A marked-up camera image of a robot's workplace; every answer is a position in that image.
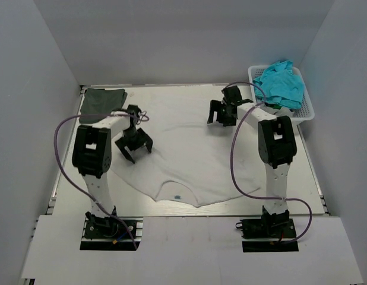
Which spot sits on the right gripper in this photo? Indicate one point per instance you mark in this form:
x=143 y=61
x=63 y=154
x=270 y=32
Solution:
x=217 y=106

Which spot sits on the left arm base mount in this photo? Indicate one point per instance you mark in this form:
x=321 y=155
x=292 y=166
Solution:
x=108 y=234

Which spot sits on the green garment in basket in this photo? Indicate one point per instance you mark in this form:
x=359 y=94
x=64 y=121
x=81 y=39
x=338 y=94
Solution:
x=274 y=106

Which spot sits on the folded dark green t-shirt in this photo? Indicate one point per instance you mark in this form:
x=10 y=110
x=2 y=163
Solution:
x=101 y=101

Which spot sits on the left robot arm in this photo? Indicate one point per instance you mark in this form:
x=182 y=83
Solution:
x=92 y=153

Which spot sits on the white t-shirt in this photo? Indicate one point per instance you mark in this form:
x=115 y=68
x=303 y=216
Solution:
x=190 y=160

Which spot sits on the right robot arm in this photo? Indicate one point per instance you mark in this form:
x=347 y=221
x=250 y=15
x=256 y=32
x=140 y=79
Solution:
x=276 y=145

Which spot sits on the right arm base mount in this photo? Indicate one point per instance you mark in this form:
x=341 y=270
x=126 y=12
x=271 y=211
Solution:
x=268 y=233

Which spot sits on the turquoise t-shirt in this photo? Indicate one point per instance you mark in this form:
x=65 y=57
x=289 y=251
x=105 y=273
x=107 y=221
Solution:
x=281 y=86

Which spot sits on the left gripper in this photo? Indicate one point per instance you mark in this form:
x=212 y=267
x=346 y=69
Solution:
x=143 y=139

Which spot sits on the grey garment in basket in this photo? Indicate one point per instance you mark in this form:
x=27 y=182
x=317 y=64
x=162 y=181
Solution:
x=283 y=111

